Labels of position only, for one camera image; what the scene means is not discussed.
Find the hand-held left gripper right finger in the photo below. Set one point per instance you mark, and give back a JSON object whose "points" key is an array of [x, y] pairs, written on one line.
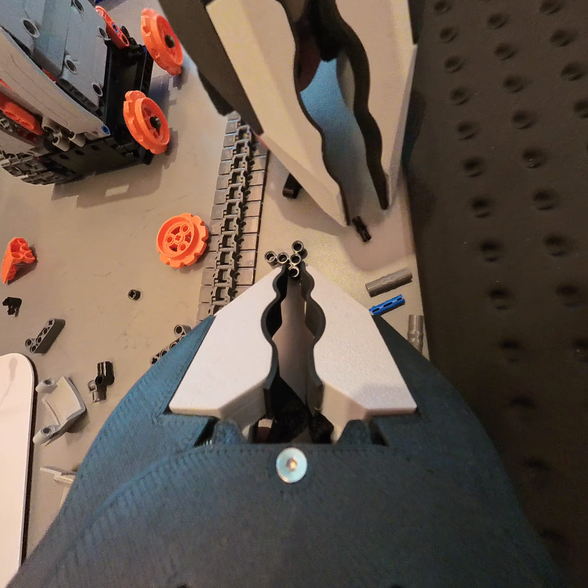
{"points": [[363, 367]]}

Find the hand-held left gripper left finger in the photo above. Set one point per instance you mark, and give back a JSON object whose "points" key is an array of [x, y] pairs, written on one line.
{"points": [[220, 367]]}

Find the dark grey angled beam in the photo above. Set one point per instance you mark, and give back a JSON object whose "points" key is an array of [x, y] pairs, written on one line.
{"points": [[46, 336]]}

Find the small grey pin piece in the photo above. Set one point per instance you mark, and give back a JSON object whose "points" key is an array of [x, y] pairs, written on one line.
{"points": [[60, 476]]}

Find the grey curved panel piece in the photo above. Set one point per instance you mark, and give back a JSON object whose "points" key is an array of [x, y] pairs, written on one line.
{"points": [[69, 404]]}

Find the black dimpled mat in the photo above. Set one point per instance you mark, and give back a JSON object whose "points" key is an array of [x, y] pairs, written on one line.
{"points": [[514, 230]]}

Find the small orange connector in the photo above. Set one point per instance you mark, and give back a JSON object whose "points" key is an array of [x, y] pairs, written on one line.
{"points": [[16, 260]]}

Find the light grey pin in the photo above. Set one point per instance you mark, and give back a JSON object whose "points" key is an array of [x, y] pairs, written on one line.
{"points": [[415, 333]]}

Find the grey axle tube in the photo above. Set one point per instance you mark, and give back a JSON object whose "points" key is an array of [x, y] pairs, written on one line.
{"points": [[389, 282]]}

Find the small black clip piece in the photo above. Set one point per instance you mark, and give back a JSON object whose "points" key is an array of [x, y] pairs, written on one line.
{"points": [[11, 305]]}

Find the black holed connector piece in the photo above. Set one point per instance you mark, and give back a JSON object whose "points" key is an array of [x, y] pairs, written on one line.
{"points": [[290, 256]]}

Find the black pin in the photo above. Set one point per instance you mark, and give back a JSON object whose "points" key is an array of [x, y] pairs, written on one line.
{"points": [[363, 230]]}

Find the blue pin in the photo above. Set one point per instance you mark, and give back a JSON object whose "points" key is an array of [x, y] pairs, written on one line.
{"points": [[388, 304]]}

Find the orange gear wheel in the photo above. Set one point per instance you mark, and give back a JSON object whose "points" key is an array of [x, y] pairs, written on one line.
{"points": [[162, 241]]}

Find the white book stand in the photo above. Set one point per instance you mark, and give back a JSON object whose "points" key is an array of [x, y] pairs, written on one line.
{"points": [[14, 459]]}

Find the grey toy robot vehicle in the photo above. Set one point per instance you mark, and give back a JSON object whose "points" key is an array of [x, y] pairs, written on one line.
{"points": [[46, 55]]}

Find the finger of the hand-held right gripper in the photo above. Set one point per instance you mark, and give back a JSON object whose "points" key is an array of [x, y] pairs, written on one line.
{"points": [[395, 83], [257, 64]]}

